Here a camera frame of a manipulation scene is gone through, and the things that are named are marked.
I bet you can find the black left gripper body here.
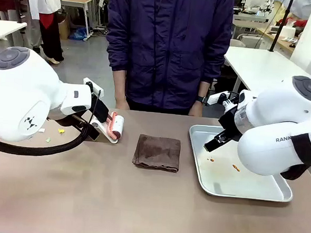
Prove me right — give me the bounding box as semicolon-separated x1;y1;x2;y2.
90;94;111;122

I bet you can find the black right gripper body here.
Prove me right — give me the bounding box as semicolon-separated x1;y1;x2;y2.
217;103;246;141

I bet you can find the pink and white lint roller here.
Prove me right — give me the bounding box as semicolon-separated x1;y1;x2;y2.
105;111;127;142

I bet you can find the brown cloth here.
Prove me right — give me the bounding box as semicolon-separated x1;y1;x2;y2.
131;133;182;173

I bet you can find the person's left forearm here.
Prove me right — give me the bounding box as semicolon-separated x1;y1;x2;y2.
197;80;210;99

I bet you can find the person's right forearm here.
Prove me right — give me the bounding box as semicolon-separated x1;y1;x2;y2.
111;68;129;102

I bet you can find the person's right hand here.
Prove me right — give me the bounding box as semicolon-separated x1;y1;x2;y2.
114;98;131;111

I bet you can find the person's left hand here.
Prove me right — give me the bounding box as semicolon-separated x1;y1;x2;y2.
188;101;205;118

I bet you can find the white folded roller stand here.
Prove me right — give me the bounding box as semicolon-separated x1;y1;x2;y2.
89;118;120;145

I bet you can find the silver metal tray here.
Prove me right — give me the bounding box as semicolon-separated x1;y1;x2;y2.
184;123;298;203

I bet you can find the large white table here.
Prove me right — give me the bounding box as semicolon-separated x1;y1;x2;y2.
221;45;311;98

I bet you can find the blue plastic bag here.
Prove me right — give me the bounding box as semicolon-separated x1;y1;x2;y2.
69;26;89;42

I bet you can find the cardboard box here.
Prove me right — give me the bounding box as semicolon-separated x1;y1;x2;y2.
56;16;72;41

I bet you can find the wooden background desk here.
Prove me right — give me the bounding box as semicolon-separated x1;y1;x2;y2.
254;26;298;59

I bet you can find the dark blue jacket torso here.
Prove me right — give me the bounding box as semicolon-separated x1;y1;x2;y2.
101;0;235;118

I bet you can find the person in white coat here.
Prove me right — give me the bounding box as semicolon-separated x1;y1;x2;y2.
21;0;69;65

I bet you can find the wood top background table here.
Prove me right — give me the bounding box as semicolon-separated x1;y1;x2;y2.
57;0;96;41

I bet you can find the black stand pole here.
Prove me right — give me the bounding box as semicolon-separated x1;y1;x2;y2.
269;0;296;54

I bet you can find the small white side table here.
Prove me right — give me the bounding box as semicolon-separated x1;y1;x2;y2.
0;20;28;46

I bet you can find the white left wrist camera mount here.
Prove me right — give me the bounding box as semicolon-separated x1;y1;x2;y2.
82;77;105;99

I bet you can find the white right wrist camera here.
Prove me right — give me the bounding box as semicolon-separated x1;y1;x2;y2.
207;90;239;111

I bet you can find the black sleeved left arm cable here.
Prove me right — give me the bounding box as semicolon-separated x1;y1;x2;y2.
0;83;103;160

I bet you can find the black right arm cable sleeve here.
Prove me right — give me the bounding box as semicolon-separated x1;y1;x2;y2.
279;131;311;182

